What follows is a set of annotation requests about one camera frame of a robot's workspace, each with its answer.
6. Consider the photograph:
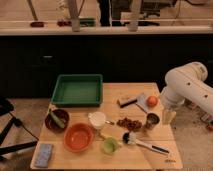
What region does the dark red grape bunch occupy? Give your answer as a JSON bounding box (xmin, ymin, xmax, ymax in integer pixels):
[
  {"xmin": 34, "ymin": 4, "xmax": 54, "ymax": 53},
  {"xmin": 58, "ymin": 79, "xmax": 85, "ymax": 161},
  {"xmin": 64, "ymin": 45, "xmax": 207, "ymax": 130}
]
[{"xmin": 117, "ymin": 117, "xmax": 142, "ymax": 132}]

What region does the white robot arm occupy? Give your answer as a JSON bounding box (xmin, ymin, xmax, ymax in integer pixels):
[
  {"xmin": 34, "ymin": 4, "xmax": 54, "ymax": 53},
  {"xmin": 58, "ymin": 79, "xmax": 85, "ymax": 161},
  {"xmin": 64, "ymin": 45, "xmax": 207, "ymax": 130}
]
[{"xmin": 159, "ymin": 62, "xmax": 213, "ymax": 125}]

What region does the orange red bowl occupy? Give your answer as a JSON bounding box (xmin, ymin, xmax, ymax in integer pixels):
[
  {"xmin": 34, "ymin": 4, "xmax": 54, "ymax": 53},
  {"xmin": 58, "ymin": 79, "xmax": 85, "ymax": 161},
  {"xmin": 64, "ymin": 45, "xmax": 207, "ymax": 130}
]
[{"xmin": 63, "ymin": 123, "xmax": 94, "ymax": 153}]

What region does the dark brown bowl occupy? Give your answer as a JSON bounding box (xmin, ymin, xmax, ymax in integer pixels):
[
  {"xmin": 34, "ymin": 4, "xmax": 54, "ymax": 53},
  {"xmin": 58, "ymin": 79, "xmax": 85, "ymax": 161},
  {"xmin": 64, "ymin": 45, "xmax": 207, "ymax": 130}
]
[{"xmin": 45, "ymin": 109, "xmax": 69, "ymax": 133}]

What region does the metal can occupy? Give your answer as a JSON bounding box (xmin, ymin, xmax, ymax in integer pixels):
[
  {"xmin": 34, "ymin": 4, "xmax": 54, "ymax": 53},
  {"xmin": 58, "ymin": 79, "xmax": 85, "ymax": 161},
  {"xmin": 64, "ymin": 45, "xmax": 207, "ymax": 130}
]
[{"xmin": 145, "ymin": 113, "xmax": 160, "ymax": 130}]

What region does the orange fruit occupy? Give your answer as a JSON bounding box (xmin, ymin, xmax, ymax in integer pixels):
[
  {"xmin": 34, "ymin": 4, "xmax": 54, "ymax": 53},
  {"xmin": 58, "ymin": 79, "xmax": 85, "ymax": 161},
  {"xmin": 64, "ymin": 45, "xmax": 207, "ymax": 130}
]
[{"xmin": 146, "ymin": 96, "xmax": 158, "ymax": 107}]

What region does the block eraser brush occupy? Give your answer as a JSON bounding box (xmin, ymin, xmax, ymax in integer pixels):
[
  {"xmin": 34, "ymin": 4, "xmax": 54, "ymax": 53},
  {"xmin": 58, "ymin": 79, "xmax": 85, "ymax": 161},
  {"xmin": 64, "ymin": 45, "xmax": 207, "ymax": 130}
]
[{"xmin": 118, "ymin": 96, "xmax": 137, "ymax": 108}]

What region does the green small cup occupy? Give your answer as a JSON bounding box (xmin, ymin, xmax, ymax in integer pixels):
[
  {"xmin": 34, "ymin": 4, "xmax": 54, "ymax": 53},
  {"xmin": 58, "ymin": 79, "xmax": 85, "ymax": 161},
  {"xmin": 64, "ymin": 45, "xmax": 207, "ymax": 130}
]
[{"xmin": 102, "ymin": 137, "xmax": 118, "ymax": 154}]

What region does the white cup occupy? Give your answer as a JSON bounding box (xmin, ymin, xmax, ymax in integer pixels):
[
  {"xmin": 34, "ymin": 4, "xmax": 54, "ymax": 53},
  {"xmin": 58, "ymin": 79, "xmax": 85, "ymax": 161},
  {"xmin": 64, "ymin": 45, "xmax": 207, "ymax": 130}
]
[{"xmin": 88, "ymin": 112, "xmax": 113, "ymax": 130}]

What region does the green plastic tray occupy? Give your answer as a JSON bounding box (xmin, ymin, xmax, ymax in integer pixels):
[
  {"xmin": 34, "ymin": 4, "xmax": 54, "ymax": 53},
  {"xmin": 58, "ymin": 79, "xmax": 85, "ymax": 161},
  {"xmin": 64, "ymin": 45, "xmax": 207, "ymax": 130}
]
[{"xmin": 51, "ymin": 74, "xmax": 103, "ymax": 107}]

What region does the green cucumber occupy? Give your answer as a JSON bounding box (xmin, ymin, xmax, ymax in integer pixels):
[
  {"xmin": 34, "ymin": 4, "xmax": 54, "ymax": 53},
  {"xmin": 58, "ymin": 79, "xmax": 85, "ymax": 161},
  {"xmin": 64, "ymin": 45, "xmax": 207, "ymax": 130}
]
[{"xmin": 49, "ymin": 110, "xmax": 65, "ymax": 129}]

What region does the blue sponge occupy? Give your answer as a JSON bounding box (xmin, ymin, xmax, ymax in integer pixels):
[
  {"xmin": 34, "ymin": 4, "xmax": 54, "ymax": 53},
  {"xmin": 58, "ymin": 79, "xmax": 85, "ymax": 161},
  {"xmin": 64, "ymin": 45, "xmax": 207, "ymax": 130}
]
[{"xmin": 34, "ymin": 144, "xmax": 53, "ymax": 168}]

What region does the black tripod stand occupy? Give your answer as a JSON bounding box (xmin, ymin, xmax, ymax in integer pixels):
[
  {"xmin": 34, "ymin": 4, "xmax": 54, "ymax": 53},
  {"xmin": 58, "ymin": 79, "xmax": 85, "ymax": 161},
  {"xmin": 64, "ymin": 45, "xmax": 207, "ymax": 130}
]
[{"xmin": 0, "ymin": 97, "xmax": 39, "ymax": 162}]

